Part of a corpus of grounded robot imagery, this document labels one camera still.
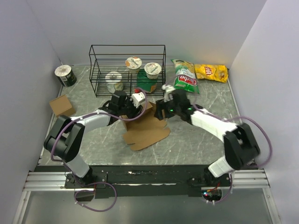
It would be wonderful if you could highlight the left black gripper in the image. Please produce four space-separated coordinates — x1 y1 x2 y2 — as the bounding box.
118 95 143 120

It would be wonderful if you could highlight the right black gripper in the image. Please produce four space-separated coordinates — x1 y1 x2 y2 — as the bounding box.
155 96 182 120

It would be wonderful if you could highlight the brown cardboard box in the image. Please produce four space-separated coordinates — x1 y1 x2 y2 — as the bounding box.
122 102 171 151

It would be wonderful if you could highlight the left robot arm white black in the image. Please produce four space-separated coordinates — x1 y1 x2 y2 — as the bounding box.
43 88 147 188

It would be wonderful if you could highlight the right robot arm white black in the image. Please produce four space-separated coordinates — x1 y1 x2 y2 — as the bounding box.
155 84 260 186

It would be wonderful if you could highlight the small folded cardboard box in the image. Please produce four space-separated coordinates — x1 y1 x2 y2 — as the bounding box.
49 95 76 117

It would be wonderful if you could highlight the green Chuba chips bag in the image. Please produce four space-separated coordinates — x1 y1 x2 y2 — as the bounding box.
171 59 199 94

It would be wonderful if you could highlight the white lidded cup lower shelf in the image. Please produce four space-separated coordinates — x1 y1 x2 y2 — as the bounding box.
105 71 123 93

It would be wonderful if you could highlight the yogurt cup beige label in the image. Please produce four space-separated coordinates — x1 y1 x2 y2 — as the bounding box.
144 63 162 79

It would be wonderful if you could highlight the yogurt cup orange label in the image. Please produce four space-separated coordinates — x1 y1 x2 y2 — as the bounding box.
125 56 142 74

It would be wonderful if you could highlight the yellow Lays chips bag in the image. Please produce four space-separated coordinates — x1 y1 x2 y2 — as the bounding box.
194 64 228 83

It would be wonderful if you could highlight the black can white lid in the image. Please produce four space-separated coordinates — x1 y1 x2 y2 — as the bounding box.
54 65 77 87

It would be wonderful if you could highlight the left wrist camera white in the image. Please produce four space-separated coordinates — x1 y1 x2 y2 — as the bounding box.
130 88 146 108

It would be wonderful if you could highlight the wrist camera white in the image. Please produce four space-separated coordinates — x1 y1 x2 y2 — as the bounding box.
162 84 175 102
130 88 146 108

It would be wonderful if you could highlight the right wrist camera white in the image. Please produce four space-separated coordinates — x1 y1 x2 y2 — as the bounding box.
162 84 175 102

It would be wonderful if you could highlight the black wire rack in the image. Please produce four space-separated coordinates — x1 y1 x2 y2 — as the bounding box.
89 44 166 97

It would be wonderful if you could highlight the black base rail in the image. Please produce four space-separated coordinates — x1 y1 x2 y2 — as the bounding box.
29 165 262 199

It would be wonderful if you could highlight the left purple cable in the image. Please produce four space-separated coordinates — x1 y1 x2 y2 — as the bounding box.
50 87 148 212

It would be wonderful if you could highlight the purple cable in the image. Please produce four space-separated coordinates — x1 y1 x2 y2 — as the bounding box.
163 74 273 203
50 87 148 212

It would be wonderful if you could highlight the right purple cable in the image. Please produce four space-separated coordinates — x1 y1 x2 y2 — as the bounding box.
163 74 273 203

